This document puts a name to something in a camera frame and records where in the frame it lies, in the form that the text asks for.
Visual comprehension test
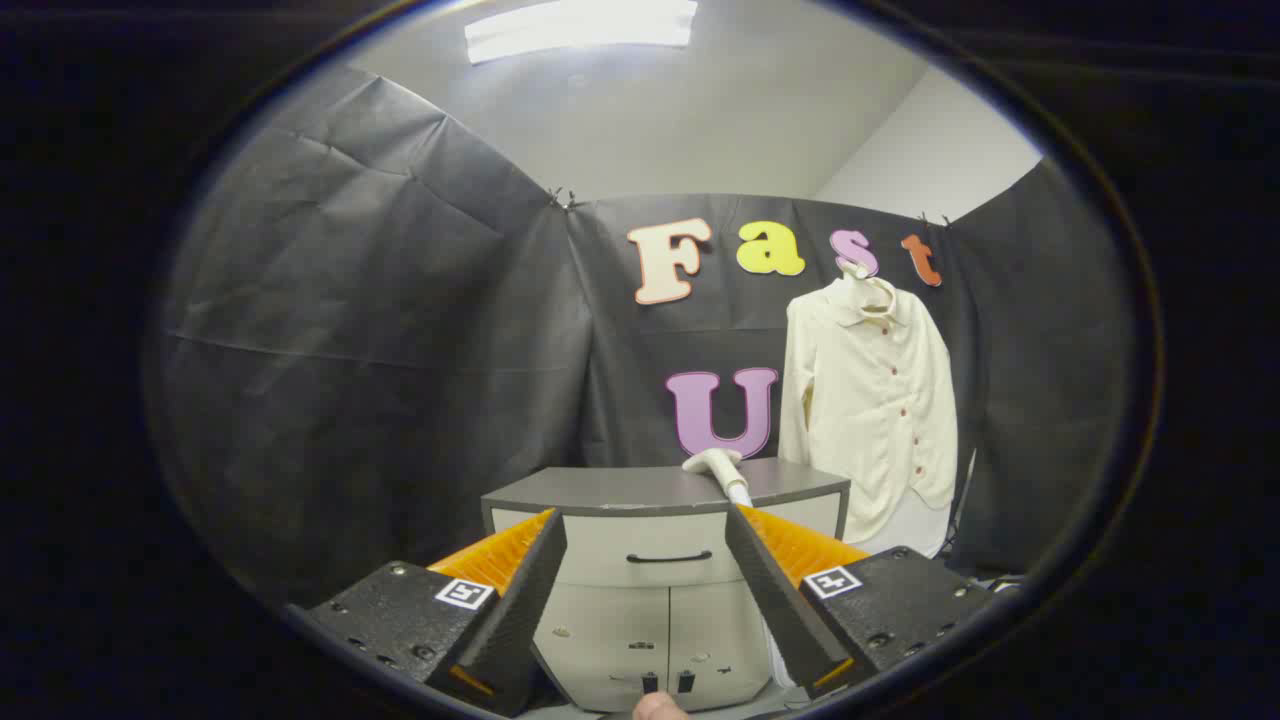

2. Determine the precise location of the white steamer ironing board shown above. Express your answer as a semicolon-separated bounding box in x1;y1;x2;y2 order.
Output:
870;480;956;559

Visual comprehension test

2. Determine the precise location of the white cabinet with grey top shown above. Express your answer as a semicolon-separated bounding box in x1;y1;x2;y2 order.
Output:
481;457;852;713

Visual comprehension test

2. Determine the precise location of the cream button-up shirt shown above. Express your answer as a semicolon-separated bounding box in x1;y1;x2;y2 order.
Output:
778;275;959;546

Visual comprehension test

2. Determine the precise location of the black backdrop cloth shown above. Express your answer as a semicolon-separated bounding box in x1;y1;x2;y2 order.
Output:
150;62;1136;611

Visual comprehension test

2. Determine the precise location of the cream garment steamer head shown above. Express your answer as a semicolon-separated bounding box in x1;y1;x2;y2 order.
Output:
682;448;747;493

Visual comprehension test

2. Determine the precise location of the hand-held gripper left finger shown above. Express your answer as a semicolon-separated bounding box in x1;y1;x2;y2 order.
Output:
290;508;568;717

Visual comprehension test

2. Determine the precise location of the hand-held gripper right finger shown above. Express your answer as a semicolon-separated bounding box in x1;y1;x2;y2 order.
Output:
724;503;1001;699

